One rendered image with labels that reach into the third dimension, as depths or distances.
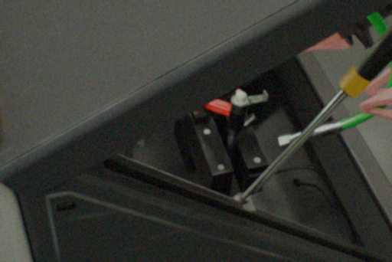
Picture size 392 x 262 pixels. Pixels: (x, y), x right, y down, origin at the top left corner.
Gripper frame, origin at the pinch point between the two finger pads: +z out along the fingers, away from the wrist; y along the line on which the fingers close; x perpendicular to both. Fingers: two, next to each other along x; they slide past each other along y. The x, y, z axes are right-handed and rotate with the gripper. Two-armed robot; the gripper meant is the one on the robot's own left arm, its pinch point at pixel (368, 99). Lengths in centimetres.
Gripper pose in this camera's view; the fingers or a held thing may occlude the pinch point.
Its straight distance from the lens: 85.5
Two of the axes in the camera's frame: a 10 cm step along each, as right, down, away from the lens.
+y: -3.5, 7.9, -5.0
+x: 6.1, 6.0, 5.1
